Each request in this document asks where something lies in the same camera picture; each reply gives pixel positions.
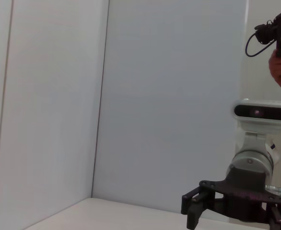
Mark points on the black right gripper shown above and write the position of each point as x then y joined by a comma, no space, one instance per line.
243,189

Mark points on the right gripper silver connector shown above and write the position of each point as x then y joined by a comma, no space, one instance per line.
278,190

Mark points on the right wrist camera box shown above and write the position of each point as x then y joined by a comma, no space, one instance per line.
262,112

